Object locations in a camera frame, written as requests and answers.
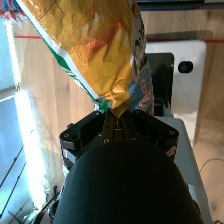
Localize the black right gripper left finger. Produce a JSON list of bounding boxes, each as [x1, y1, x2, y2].
[[59, 110, 118, 158]]

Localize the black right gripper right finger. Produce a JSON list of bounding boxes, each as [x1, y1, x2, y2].
[[117, 109, 180, 155]]

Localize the yellow crisps bag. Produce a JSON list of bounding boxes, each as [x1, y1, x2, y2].
[[15, 0, 155, 120]]

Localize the black lift column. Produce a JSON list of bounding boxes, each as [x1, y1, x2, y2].
[[146, 52, 175, 116]]

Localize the white robot mobile base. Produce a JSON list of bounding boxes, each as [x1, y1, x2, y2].
[[144, 39, 215, 224]]

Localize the red floor tape line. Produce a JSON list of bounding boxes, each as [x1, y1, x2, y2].
[[13, 34, 224, 44]]

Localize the union jack hanging tags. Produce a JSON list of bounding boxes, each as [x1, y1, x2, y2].
[[0, 0, 29, 24]]

